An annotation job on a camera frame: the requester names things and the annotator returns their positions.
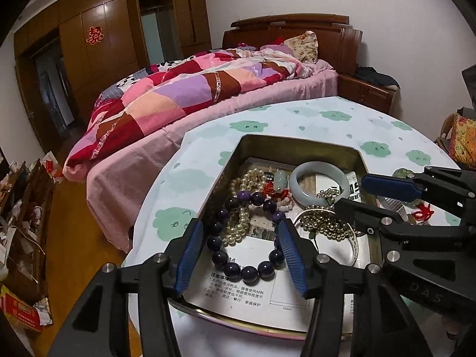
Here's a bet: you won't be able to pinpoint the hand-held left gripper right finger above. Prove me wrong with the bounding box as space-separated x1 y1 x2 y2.
276 217 434 357

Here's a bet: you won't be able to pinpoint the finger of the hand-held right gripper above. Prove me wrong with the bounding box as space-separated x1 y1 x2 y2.
360 165 476 216
333 198 465 253

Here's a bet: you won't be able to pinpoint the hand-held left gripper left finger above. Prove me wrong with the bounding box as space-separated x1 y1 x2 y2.
48 217 205 357

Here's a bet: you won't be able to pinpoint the metal bead chain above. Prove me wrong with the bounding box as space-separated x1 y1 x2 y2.
298 188 359 239

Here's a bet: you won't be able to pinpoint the silver bangle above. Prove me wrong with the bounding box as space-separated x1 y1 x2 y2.
292 208 359 268

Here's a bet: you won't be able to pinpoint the dark purple bead bracelet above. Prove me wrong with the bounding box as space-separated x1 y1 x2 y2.
206 190 289 282

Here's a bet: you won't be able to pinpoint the white jade bangle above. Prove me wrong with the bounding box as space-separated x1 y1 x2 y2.
289 161 351 209

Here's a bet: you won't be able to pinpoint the jade pendant with red knot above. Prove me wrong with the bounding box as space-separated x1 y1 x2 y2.
266 170 296 211

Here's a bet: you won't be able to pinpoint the pearl necklace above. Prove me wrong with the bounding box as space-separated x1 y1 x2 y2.
222 168 269 247

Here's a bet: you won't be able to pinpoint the pink metal tin box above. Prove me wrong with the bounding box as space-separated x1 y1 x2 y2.
169 134 383 341

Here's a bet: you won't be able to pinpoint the red knot tassel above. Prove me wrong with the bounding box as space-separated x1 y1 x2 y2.
409 203 432 226

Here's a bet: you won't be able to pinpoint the white instruction sheet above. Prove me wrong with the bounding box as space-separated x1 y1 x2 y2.
186 231 372 330

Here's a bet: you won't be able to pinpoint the wicker chair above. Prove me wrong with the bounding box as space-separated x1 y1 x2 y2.
435 106 476 168

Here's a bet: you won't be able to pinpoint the colourful patterned cushion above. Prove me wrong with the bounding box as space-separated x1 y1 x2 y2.
448 113 476 168

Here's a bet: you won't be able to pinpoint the wooden nightstand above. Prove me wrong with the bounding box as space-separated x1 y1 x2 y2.
336 72 397 116

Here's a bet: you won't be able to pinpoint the bed with patchwork quilt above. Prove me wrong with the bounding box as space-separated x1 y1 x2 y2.
63 57 339 253

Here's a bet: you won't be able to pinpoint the dark clothes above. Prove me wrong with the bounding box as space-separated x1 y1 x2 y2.
355 66 400 88

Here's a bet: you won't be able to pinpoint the wooden bed headboard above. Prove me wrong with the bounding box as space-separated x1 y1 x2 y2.
222 15 363 75

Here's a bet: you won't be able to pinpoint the patchwork quilt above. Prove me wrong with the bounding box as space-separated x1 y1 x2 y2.
63 50 309 173

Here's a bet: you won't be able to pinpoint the floral pillow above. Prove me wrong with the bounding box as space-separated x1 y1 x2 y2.
284 31 318 64

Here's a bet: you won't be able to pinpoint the wooden dresser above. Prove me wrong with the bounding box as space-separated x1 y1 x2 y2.
0 149 56 306

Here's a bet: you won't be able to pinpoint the white and red bag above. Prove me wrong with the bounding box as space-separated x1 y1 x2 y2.
40 151 60 179

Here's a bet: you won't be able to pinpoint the red cardboard box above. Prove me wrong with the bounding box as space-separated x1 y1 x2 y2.
0 284 43 333

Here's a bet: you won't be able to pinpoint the red paper decoration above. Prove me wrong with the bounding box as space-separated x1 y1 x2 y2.
85 26 103 45

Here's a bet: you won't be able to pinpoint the wooden wardrobe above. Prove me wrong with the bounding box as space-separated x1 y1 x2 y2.
14 0 212 145

